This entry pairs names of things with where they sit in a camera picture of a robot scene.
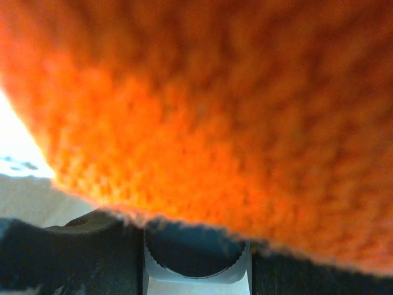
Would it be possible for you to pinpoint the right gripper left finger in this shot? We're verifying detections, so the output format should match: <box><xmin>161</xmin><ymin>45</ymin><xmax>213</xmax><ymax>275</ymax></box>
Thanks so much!
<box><xmin>1</xmin><ymin>211</ymin><xmax>144</xmax><ymax>294</ymax></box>

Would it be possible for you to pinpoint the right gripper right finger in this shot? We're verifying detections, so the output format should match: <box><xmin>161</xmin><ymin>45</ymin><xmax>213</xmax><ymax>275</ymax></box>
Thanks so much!
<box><xmin>251</xmin><ymin>242</ymin><xmax>392</xmax><ymax>294</ymax></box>

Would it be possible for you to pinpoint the beige canvas tote bag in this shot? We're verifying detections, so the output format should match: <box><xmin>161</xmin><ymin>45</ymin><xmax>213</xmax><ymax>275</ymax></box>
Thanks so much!
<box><xmin>1</xmin><ymin>1</ymin><xmax>392</xmax><ymax>277</ymax></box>

